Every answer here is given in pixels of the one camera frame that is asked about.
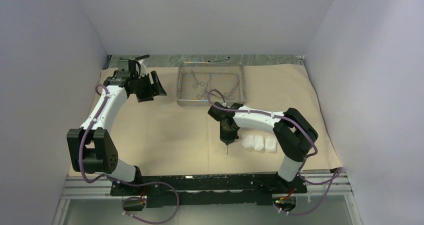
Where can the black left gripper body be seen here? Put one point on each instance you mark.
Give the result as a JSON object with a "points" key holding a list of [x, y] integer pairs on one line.
{"points": [[143, 84]]}

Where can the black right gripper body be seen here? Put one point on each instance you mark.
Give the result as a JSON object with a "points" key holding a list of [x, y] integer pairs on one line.
{"points": [[227, 135]]}

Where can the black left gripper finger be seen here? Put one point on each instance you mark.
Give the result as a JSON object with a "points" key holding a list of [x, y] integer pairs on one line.
{"points": [[157, 87], [144, 99]]}

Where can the black-handled claw hammer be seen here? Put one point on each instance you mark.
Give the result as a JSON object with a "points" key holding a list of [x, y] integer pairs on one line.
{"points": [[137, 58]]}

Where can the white gauze pad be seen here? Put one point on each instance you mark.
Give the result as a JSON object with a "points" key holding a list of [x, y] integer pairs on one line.
{"points": [[258, 142], [247, 141]]}

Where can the silver haemostat clamp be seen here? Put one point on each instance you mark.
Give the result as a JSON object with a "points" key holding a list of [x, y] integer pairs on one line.
{"points": [[230, 95], [199, 96]]}

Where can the white gauze square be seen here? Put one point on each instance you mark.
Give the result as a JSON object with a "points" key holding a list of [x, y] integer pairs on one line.
{"points": [[270, 144]]}

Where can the beige wrapping cloth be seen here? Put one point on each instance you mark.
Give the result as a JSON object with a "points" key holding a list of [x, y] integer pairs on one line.
{"points": [[164, 138]]}

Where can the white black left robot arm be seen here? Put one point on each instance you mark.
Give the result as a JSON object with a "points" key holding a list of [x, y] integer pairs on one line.
{"points": [[92, 151]]}

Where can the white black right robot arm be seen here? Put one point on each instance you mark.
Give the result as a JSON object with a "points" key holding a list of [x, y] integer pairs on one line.
{"points": [[293, 132]]}

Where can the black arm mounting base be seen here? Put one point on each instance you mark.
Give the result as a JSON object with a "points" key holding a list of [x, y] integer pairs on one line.
{"points": [[213, 189]]}

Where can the silver surgical scissors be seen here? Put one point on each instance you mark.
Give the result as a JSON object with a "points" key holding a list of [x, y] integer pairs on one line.
{"points": [[197, 83]]}

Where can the metal mesh instrument tray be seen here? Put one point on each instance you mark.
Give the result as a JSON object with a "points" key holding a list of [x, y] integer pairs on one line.
{"points": [[222, 76]]}

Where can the silver ratchet wrench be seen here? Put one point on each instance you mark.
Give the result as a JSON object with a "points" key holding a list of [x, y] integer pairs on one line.
{"points": [[219, 60]]}

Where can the aluminium rail frame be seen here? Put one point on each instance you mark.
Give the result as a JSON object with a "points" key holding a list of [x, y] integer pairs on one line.
{"points": [[75, 188]]}

